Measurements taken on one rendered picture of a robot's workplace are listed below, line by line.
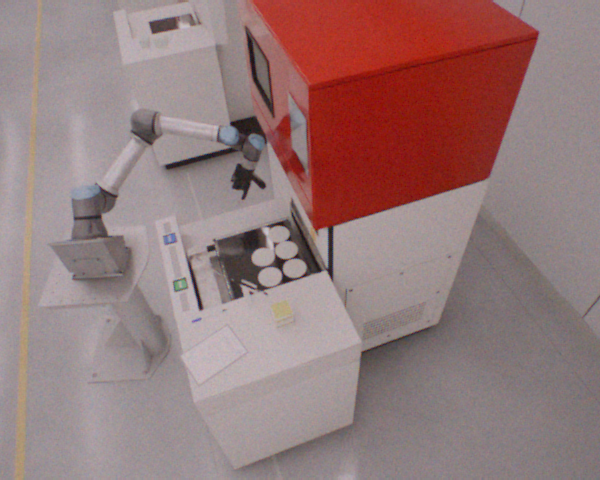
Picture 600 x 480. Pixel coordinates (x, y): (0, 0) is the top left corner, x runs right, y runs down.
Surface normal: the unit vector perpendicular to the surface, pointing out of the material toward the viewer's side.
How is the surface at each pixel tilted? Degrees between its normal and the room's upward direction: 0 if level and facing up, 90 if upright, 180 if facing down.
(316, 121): 90
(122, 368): 0
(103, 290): 0
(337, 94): 90
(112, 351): 0
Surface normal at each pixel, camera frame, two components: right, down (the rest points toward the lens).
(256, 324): -0.04, -0.65
